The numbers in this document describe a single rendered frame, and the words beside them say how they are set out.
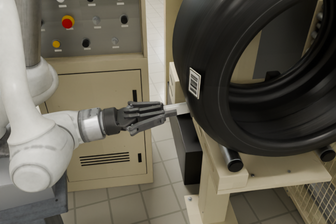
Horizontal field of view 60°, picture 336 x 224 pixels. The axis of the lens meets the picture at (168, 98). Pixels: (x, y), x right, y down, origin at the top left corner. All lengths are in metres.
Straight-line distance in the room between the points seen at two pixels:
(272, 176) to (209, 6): 0.59
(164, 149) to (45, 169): 1.58
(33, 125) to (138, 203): 1.29
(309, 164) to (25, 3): 1.01
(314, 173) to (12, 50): 0.92
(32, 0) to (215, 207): 1.29
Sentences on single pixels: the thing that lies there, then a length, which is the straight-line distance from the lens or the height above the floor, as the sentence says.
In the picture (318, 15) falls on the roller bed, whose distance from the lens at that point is 1.28.
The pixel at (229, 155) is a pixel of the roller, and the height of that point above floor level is 0.92.
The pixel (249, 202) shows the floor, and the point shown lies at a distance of 1.93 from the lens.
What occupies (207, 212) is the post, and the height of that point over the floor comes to 0.12.
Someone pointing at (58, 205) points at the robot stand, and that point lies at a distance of 1.13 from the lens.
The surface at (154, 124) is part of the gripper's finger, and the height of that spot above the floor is 1.02.
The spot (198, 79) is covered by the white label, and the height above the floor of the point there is 1.20.
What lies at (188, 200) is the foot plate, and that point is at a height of 0.02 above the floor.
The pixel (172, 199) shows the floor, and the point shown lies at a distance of 1.88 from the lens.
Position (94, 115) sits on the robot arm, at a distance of 0.79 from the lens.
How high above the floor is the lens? 1.53
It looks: 35 degrees down
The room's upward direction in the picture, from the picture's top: straight up
